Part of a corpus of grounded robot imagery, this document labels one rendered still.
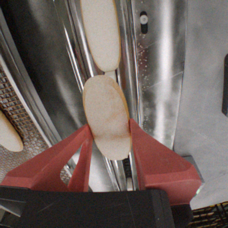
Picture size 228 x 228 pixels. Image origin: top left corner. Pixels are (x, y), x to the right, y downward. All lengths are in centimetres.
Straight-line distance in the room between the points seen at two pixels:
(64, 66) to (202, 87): 22
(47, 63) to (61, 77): 3
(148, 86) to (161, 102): 3
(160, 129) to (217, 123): 15
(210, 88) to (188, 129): 9
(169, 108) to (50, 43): 19
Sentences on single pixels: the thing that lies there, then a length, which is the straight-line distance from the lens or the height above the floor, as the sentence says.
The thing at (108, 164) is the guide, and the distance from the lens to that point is 28.
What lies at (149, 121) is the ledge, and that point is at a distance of 20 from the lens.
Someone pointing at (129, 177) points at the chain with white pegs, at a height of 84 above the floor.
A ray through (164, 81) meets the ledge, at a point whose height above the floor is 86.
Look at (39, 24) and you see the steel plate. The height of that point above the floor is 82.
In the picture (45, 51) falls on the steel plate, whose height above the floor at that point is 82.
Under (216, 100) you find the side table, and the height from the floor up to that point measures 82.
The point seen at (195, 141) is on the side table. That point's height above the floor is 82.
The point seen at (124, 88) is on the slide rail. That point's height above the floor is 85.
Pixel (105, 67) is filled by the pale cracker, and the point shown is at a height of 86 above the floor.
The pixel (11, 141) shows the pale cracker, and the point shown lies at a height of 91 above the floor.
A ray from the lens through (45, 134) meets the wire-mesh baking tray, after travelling 19.
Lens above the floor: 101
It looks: 55 degrees down
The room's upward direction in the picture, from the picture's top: 177 degrees counter-clockwise
